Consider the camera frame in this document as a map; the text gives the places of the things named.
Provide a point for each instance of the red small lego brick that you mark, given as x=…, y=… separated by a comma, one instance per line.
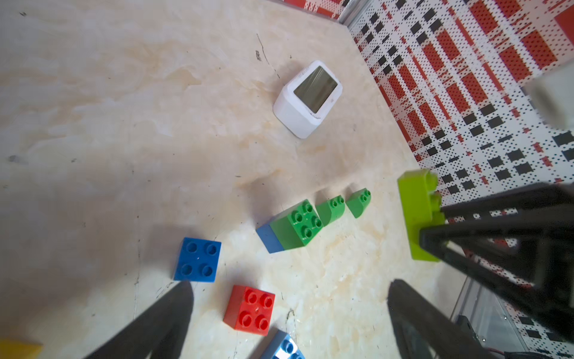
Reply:
x=250, y=310

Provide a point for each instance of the white digital clock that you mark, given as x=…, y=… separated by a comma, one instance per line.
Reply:
x=306, y=100

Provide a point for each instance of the green square lego brick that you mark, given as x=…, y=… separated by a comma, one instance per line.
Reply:
x=298, y=226

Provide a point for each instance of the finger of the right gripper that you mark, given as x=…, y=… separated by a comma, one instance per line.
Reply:
x=538, y=208
x=529, y=264

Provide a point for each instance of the blue square lego brick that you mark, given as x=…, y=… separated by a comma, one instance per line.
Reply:
x=198, y=260

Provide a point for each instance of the light blue long lego brick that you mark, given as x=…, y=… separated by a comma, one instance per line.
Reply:
x=282, y=346

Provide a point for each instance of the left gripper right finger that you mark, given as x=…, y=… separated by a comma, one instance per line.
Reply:
x=422, y=331

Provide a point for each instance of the green curved lego brick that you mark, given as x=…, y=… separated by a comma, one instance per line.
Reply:
x=358, y=202
x=331, y=210

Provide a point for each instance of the yellow tall lego brick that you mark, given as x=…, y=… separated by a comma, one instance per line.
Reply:
x=10, y=349

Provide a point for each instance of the lime green long lego brick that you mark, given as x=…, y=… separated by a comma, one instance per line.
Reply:
x=421, y=205

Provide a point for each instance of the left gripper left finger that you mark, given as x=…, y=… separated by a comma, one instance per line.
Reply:
x=159, y=332

